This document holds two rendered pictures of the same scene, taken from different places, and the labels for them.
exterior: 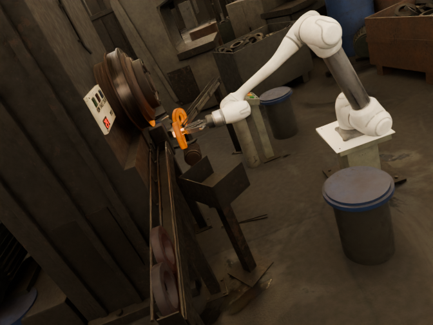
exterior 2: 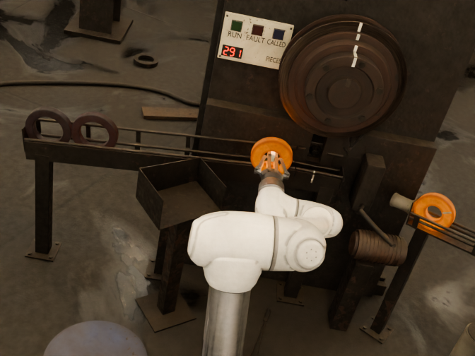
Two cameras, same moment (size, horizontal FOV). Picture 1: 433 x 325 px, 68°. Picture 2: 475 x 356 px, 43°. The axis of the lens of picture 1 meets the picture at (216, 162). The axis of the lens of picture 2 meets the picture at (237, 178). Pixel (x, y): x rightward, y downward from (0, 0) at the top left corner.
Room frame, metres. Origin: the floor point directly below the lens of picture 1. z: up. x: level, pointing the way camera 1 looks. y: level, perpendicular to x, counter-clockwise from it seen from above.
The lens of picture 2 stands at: (1.40, -1.79, 2.01)
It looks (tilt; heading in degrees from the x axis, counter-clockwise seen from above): 34 degrees down; 85
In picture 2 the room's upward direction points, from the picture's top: 13 degrees clockwise
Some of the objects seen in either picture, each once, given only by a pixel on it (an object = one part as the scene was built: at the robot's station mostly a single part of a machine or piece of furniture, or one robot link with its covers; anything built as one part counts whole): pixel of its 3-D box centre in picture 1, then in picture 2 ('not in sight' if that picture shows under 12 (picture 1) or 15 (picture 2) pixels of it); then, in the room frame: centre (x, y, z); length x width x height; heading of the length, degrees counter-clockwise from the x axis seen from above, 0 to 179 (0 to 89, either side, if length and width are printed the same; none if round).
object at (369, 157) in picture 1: (357, 157); not in sight; (1.78, -0.89, 0.16); 0.40 x 0.40 x 0.31; 84
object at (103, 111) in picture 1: (101, 108); (254, 41); (1.56, 0.40, 1.15); 0.26 x 0.02 x 0.18; 178
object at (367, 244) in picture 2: (202, 174); (362, 282); (2.22, 0.14, 0.27); 0.22 x 0.13 x 0.53; 178
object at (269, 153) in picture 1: (259, 126); not in sight; (2.56, -0.47, 0.31); 0.24 x 0.16 x 0.62; 178
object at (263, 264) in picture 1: (232, 224); (170, 249); (1.38, 0.05, 0.36); 0.26 x 0.20 x 0.72; 33
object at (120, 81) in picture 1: (132, 90); (341, 79); (1.89, 0.28, 1.11); 0.47 x 0.06 x 0.47; 178
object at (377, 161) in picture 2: (162, 140); (366, 182); (2.13, 0.29, 0.68); 0.11 x 0.08 x 0.24; 88
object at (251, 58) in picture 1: (260, 62); not in sight; (4.31, -1.06, 0.39); 1.03 x 0.83 x 0.77; 103
